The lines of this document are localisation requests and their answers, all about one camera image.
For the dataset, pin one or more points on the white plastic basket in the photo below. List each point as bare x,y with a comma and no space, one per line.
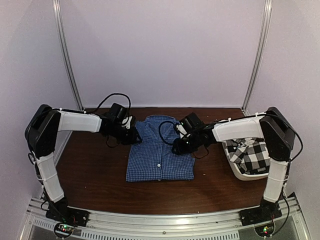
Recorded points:
245,175

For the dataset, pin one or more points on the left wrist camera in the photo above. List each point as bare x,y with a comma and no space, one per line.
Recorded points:
120,115

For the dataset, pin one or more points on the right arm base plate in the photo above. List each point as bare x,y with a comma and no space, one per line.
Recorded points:
257,215

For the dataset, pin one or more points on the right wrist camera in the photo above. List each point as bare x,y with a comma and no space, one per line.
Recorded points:
188,124

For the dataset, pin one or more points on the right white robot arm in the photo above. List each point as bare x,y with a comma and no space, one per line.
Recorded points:
271,126

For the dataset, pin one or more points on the blue checked long sleeve shirt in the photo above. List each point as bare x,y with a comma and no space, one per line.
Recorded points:
152,159

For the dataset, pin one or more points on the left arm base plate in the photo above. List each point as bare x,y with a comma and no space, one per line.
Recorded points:
74,217

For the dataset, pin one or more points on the aluminium front rail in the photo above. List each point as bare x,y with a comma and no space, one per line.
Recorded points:
101,225

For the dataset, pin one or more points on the aluminium frame post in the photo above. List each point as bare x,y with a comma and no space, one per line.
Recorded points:
65,53
264,32

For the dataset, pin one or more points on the left round circuit board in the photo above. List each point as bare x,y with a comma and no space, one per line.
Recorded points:
63,230

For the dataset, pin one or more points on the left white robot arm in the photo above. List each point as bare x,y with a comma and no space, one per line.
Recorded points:
41,136

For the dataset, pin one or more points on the round circuit board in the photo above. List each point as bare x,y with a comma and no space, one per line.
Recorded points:
63,230
265,230

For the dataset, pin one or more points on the left aluminium frame post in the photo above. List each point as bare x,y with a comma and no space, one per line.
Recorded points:
65,53

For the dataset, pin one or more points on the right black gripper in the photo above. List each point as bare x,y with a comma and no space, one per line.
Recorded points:
180,149

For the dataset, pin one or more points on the right round circuit board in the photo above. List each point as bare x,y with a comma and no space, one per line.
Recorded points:
265,230

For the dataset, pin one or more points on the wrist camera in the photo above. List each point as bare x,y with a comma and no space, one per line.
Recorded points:
120,115
188,124

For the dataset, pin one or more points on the black white plaid shirt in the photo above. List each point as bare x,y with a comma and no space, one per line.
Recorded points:
247,155

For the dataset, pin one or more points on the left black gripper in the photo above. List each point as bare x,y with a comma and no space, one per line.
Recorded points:
131,139

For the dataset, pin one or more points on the right aluminium frame post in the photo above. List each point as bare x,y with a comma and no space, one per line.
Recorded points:
264,32

